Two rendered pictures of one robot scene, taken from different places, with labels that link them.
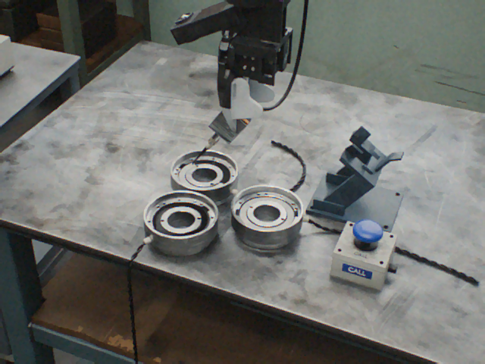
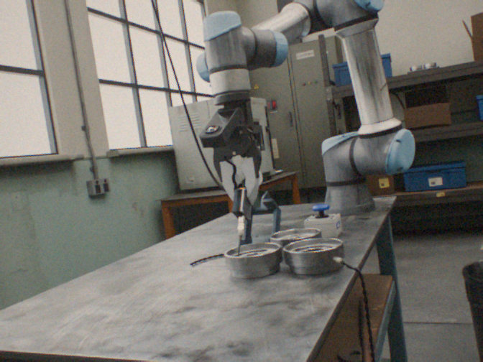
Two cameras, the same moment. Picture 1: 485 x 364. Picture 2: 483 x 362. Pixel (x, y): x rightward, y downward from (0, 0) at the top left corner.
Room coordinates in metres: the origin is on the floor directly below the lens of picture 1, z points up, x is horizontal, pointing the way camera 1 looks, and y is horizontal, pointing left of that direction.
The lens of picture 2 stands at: (0.84, 0.87, 1.02)
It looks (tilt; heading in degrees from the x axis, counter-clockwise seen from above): 3 degrees down; 272
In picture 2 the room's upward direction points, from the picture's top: 8 degrees counter-clockwise
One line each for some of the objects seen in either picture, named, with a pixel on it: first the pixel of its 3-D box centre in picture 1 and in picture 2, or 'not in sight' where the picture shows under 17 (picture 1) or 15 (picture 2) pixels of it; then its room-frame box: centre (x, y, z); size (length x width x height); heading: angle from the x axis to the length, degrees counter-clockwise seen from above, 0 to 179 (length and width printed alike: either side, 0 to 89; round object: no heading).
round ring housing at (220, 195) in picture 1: (204, 179); (254, 260); (0.87, 0.06, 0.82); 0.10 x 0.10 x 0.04
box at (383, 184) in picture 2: not in sight; (374, 174); (-0.28, -3.47, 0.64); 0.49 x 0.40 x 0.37; 163
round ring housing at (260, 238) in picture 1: (266, 218); (296, 243); (0.78, -0.04, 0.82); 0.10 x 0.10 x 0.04
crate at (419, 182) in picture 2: not in sight; (435, 176); (-0.79, -3.29, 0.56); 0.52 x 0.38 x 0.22; 155
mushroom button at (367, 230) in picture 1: (366, 240); (321, 215); (0.71, -0.17, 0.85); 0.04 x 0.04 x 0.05
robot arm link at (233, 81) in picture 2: not in sight; (228, 85); (0.87, -0.01, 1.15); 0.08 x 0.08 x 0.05
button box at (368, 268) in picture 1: (367, 255); (323, 225); (0.70, -0.18, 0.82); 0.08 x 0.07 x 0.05; 68
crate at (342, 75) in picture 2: not in sight; (364, 73); (-0.31, -3.49, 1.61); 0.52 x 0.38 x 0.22; 161
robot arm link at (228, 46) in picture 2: not in sight; (225, 44); (0.87, -0.01, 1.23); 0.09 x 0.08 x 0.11; 45
